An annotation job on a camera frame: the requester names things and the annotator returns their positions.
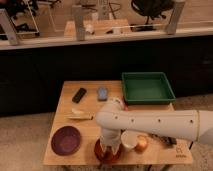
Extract purple plate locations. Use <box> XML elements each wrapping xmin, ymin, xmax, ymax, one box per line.
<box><xmin>51</xmin><ymin>126</ymin><xmax>81</xmax><ymax>156</ymax></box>

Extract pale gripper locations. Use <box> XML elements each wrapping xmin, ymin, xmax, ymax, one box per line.
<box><xmin>100</xmin><ymin>143</ymin><xmax>119</xmax><ymax>160</ymax></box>

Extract black metal clip tool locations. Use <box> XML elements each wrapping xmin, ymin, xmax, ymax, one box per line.
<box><xmin>151</xmin><ymin>134</ymin><xmax>177</xmax><ymax>146</ymax></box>

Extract white cup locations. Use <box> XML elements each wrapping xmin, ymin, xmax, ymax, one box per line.
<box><xmin>121</xmin><ymin>131</ymin><xmax>137</xmax><ymax>152</ymax></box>

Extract green plastic tray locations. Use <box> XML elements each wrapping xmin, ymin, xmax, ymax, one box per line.
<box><xmin>122</xmin><ymin>72</ymin><xmax>176</xmax><ymax>105</ymax></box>

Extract red-brown bowl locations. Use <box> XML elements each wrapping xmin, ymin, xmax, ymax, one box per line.
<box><xmin>94</xmin><ymin>140</ymin><xmax>122</xmax><ymax>164</ymax></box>

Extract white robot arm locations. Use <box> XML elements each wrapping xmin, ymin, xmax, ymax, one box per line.
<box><xmin>95</xmin><ymin>98</ymin><xmax>213</xmax><ymax>154</ymax></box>

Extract black remote control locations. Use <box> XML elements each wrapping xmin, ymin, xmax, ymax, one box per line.
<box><xmin>72</xmin><ymin>88</ymin><xmax>87</xmax><ymax>103</ymax></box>

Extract yellow-red apple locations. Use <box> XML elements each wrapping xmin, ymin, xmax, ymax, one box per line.
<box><xmin>135</xmin><ymin>135</ymin><xmax>148</xmax><ymax>152</ymax></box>

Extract black office chair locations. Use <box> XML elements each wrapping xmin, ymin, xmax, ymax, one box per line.
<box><xmin>131</xmin><ymin>0</ymin><xmax>174</xmax><ymax>25</ymax></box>

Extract wooden table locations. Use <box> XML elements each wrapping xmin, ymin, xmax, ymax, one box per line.
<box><xmin>43</xmin><ymin>81</ymin><xmax>193</xmax><ymax>166</ymax></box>

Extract cream wooden spatula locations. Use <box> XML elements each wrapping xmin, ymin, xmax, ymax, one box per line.
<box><xmin>66</xmin><ymin>108</ymin><xmax>93</xmax><ymax>120</ymax></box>

